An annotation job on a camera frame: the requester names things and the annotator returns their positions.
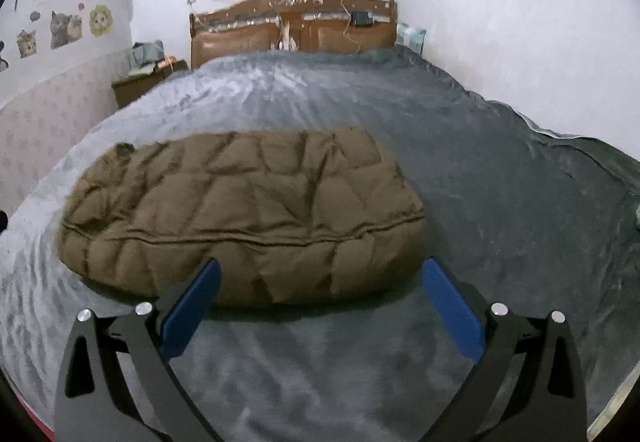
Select grey plush blanket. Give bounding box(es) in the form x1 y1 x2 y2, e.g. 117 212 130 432
0 45 640 442

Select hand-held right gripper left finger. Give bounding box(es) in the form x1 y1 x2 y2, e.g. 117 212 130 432
53 257 222 442

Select checked pillow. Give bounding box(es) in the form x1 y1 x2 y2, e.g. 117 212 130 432
396 22 427 54

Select sunflower cat wall sticker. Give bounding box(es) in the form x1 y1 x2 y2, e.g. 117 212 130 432
89 5 114 38

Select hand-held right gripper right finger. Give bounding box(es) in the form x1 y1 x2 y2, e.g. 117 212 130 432
417 257 587 442

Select wooden bed headboard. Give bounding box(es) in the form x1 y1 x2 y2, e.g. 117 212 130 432
189 0 397 70

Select wooden nightstand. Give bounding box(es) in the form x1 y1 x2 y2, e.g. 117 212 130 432
111 60 190 110

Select brown puffer jacket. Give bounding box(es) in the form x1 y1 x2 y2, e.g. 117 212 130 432
59 127 426 307

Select grey cats wall sticker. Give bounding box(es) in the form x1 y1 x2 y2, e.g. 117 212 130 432
50 10 85 50

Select tabby cat wall sticker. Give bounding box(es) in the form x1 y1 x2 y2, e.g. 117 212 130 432
16 29 39 60

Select orange cable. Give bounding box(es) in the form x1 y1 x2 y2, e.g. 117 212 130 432
339 0 367 54

